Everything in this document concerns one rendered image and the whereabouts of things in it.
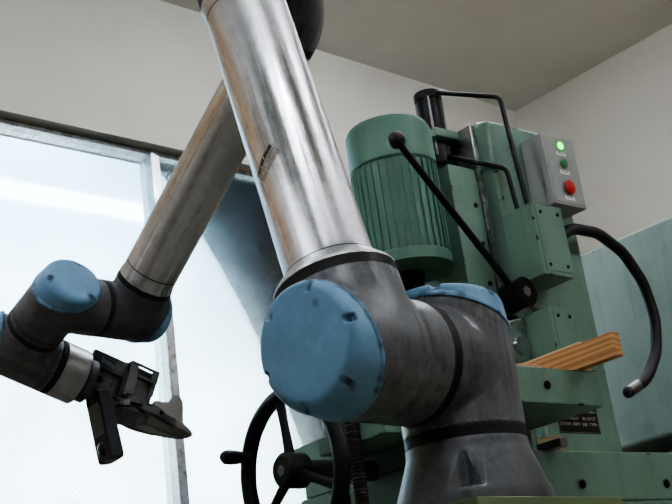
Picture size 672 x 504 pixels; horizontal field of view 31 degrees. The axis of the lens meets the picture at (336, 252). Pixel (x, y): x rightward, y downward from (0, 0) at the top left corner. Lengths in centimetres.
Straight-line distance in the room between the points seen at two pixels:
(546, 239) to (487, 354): 96
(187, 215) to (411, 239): 60
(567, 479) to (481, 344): 77
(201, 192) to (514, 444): 65
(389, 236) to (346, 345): 104
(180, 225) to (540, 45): 317
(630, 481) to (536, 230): 50
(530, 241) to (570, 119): 277
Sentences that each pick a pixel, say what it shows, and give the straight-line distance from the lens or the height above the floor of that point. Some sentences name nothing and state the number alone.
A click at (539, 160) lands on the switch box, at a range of 254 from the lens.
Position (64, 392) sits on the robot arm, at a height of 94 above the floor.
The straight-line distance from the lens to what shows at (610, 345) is 200.
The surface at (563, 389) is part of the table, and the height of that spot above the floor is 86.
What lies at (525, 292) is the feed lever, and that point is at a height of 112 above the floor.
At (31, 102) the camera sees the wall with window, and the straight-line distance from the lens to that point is 372.
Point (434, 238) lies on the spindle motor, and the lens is 233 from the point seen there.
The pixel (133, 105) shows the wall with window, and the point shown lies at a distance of 392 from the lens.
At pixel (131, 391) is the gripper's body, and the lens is 198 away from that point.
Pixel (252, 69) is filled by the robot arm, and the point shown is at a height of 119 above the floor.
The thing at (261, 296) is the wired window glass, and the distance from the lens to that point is 403.
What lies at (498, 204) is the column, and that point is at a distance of 247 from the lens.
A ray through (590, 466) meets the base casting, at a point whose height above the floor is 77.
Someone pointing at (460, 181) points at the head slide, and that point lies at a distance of 246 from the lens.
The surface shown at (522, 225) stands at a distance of 241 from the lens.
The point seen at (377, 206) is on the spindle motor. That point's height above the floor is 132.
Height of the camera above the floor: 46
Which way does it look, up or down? 20 degrees up
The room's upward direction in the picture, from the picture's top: 8 degrees counter-clockwise
